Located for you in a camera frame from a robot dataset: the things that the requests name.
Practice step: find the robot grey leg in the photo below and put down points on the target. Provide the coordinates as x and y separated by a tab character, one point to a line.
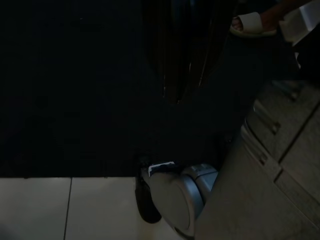
250	175

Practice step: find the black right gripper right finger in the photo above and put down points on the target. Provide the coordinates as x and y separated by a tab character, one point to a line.
197	37

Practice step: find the black floor mat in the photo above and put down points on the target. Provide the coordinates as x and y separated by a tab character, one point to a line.
62	100

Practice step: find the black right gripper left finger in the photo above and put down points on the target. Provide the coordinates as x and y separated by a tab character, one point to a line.
165	37

